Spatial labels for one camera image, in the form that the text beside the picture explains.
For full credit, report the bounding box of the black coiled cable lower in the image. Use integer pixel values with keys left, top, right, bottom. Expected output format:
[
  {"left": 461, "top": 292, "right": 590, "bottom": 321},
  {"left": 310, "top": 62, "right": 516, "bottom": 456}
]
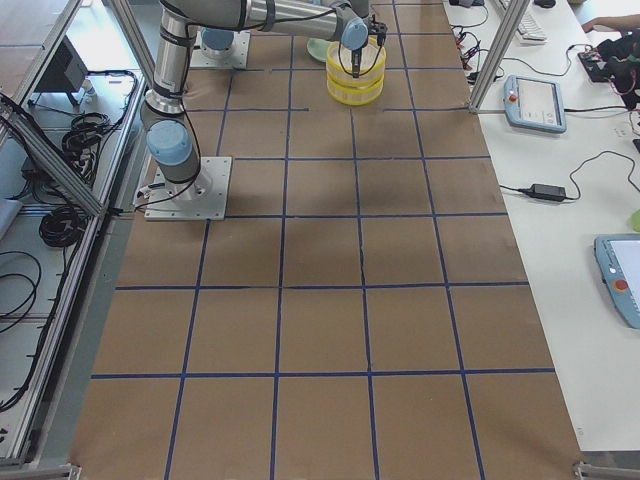
[{"left": 38, "top": 205, "right": 82, "bottom": 249}]

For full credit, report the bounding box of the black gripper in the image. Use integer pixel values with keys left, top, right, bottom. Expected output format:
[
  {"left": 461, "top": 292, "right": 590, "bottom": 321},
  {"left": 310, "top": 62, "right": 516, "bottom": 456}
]
[{"left": 350, "top": 14, "right": 388, "bottom": 78}]

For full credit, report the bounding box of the lower teach pendant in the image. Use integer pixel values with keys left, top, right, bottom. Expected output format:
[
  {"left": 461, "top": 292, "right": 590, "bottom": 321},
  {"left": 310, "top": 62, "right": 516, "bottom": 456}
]
[{"left": 594, "top": 234, "right": 639, "bottom": 329}]

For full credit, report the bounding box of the white keyboard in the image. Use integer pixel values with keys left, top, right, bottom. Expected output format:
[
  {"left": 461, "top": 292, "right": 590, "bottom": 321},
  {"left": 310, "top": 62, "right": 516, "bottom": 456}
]
[{"left": 515, "top": 11, "right": 548, "bottom": 45}]

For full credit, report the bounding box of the black coiled cable upper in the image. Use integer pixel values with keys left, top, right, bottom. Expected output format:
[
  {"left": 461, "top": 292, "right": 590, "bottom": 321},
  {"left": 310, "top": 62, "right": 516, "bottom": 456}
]
[{"left": 61, "top": 112, "right": 111, "bottom": 162}]

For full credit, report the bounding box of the teach pendant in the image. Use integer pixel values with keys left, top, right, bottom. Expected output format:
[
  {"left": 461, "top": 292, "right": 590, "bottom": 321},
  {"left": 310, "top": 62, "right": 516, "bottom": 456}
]
[
  {"left": 594, "top": 234, "right": 639, "bottom": 329},
  {"left": 503, "top": 75, "right": 567, "bottom": 134}
]

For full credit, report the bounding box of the black coiled cable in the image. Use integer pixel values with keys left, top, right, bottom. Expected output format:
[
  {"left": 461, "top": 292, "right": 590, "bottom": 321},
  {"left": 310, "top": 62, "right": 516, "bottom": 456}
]
[
  {"left": 38, "top": 205, "right": 82, "bottom": 249},
  {"left": 61, "top": 112, "right": 111, "bottom": 162}
]

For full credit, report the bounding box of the black power adapter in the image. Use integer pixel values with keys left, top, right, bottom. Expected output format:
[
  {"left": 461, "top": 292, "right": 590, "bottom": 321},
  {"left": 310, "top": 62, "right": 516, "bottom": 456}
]
[{"left": 528, "top": 183, "right": 567, "bottom": 202}]

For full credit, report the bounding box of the upper teach pendant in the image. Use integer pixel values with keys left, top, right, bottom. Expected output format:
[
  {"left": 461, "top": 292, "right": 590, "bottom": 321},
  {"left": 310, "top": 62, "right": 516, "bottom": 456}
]
[{"left": 503, "top": 75, "right": 567, "bottom": 134}]

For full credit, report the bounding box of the yellow steamer basket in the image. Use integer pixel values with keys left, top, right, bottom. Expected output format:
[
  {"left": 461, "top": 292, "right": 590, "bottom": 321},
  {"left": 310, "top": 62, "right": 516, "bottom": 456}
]
[
  {"left": 325, "top": 40, "right": 388, "bottom": 85},
  {"left": 326, "top": 76, "right": 384, "bottom": 106}
]

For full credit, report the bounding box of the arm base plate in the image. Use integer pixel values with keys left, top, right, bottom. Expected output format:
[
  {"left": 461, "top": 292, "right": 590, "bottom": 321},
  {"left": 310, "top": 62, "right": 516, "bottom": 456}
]
[
  {"left": 144, "top": 157, "right": 232, "bottom": 221},
  {"left": 190, "top": 28, "right": 250, "bottom": 70}
]

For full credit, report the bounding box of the black electronics board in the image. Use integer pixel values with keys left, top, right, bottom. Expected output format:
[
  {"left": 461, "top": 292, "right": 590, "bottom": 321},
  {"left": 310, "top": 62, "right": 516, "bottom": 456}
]
[{"left": 577, "top": 49, "right": 614, "bottom": 83}]

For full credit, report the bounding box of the aluminium frame post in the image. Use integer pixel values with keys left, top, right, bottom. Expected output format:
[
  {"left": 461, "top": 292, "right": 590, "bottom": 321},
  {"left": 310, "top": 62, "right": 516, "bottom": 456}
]
[{"left": 468, "top": 0, "right": 529, "bottom": 114}]

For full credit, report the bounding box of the light green plate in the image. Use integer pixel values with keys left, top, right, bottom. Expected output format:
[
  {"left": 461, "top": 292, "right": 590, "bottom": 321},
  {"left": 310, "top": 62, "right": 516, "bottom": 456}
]
[{"left": 306, "top": 38, "right": 331, "bottom": 63}]

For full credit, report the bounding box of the grey control box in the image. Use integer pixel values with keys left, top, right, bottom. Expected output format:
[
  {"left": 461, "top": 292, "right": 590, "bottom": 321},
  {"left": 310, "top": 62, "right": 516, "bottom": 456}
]
[{"left": 35, "top": 36, "right": 88, "bottom": 106}]

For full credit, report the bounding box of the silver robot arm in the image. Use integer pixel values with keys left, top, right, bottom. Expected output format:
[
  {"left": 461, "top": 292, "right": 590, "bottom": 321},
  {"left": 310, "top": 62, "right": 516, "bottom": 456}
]
[
  {"left": 140, "top": 1, "right": 387, "bottom": 220},
  {"left": 201, "top": 27, "right": 235, "bottom": 51}
]

